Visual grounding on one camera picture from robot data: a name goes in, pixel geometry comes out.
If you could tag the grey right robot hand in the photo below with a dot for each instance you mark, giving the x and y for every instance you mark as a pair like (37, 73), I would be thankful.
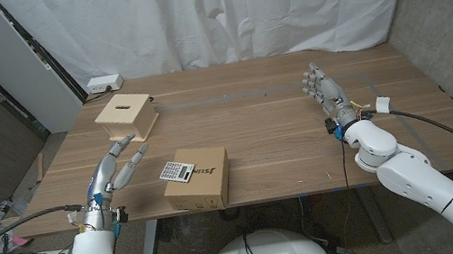
(330, 92)

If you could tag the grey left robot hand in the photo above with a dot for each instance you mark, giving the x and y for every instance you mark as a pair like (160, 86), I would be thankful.
(101, 183)

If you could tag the grey pocket calculator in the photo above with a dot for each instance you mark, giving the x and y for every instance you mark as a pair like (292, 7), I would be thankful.
(176, 171)

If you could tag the brown cardboard box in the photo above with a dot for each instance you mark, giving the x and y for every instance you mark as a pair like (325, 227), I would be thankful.
(208, 182)

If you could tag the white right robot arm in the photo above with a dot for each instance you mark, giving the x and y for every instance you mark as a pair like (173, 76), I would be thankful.
(412, 179)

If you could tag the light wooden drawer box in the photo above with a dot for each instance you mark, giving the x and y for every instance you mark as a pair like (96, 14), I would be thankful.
(124, 113)

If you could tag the grey metal table leg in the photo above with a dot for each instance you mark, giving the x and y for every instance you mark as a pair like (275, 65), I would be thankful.
(376, 217)
(149, 248)

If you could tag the grey tape strip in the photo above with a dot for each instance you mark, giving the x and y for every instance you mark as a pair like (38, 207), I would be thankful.
(407, 126)

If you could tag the white power strip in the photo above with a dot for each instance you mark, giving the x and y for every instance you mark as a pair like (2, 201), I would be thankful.
(104, 83)

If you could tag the grey metal cylinder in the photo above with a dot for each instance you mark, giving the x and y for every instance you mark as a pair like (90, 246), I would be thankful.
(0, 212)

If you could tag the white cloth curtain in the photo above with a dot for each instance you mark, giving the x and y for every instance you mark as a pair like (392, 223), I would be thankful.
(212, 10)

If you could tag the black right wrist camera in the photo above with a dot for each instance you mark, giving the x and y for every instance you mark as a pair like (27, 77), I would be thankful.
(332, 126)

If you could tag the black frame post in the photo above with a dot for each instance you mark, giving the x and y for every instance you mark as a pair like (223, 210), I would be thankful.
(64, 77)

